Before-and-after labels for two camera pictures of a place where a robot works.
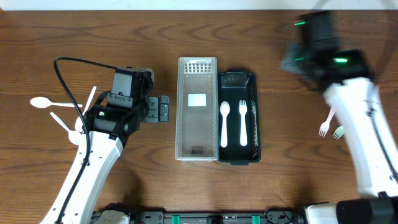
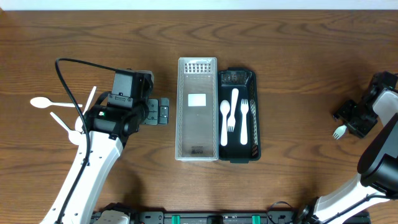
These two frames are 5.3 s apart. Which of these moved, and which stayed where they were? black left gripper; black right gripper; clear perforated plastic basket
Moved: black right gripper
Stayed: black left gripper; clear perforated plastic basket
